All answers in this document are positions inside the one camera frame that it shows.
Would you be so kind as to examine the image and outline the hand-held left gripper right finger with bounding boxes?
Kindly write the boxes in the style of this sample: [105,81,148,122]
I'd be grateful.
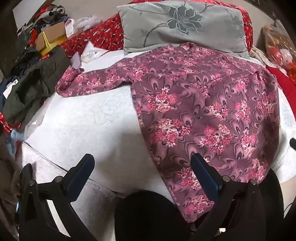
[191,153,266,241]

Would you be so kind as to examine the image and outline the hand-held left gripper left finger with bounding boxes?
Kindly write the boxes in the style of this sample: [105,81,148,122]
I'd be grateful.
[17,153,97,241]

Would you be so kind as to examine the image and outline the pink floral shirt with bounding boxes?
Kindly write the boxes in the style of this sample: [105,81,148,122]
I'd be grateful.
[55,42,281,223]

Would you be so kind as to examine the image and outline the pile of mixed clothes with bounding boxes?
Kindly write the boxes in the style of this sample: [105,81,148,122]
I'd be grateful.
[16,5,70,37]

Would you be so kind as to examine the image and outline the white quilted blanket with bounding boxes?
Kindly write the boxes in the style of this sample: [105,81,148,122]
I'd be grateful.
[18,49,296,241]

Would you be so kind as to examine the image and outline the plain red cloth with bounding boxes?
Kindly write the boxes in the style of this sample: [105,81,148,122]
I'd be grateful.
[265,65,296,109]

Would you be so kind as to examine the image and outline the brown furry cloth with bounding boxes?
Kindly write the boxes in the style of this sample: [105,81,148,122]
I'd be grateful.
[0,132,23,232]

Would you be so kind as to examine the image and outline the beige fuzzy cloth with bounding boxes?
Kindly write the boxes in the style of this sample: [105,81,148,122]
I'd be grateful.
[250,46,274,67]

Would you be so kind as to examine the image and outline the clear bag of toys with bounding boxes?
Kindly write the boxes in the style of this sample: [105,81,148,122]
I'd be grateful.
[262,20,296,79]

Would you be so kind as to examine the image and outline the olive green jacket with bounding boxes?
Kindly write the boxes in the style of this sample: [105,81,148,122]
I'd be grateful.
[3,45,72,127]

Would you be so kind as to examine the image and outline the small white card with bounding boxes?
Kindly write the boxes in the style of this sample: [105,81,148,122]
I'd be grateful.
[72,52,82,69]

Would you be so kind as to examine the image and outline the white plastic packet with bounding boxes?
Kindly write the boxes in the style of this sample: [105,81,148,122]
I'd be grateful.
[81,41,109,63]

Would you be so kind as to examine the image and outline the dark cloth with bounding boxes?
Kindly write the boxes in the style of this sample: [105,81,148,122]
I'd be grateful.
[11,46,44,77]

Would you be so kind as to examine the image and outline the red printed bedsheet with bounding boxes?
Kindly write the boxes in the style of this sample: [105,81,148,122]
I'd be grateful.
[60,0,253,58]

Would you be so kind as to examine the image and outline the cardboard box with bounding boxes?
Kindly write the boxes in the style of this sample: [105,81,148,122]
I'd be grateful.
[35,21,68,52]

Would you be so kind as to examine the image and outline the grey flower-print pillow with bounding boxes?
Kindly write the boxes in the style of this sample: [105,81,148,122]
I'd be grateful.
[116,3,250,59]

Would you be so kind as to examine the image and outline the white plastic bag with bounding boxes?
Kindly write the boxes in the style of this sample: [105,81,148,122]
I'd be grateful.
[66,14,103,37]

